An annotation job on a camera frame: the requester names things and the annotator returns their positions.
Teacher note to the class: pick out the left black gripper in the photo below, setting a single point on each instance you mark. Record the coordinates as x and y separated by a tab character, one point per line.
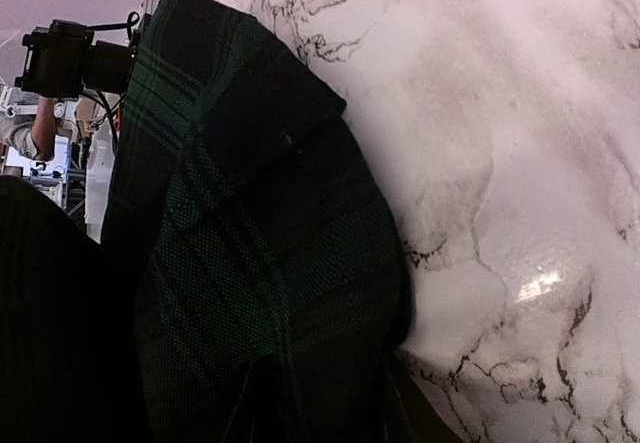
108	67

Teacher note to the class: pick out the background person forearm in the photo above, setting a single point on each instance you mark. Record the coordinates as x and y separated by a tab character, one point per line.
32	136

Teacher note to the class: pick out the green plaid skirt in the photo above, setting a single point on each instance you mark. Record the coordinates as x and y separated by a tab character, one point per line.
249	284

